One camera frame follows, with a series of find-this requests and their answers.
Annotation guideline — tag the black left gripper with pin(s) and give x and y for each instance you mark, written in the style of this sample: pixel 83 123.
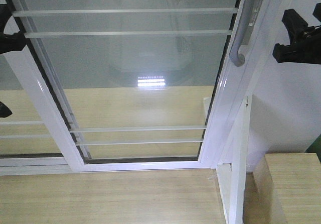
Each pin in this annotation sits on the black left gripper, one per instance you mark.
pixel 14 42

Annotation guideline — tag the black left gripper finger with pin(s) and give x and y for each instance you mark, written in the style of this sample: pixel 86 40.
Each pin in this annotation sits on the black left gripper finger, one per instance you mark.
pixel 4 111

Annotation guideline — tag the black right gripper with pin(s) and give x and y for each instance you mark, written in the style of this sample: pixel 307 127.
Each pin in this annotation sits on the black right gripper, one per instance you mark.
pixel 304 39

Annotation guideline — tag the grey metal door handle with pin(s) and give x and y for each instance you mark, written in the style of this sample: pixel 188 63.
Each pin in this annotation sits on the grey metal door handle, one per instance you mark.
pixel 236 58

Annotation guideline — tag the white framed sliding glass door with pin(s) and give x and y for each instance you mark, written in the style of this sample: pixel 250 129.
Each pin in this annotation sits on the white framed sliding glass door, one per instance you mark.
pixel 136 78

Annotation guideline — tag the green cushion near platform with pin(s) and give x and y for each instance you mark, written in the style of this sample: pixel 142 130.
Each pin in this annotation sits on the green cushion near platform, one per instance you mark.
pixel 315 147

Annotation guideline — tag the light wooden box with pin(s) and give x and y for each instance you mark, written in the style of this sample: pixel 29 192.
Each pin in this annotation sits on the light wooden box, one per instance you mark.
pixel 284 188

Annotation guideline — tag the white wall panel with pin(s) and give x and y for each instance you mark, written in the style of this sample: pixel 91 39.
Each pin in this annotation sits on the white wall panel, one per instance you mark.
pixel 285 112

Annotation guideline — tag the white door frame post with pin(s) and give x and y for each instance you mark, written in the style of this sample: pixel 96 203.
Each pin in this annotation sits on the white door frame post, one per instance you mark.
pixel 233 102

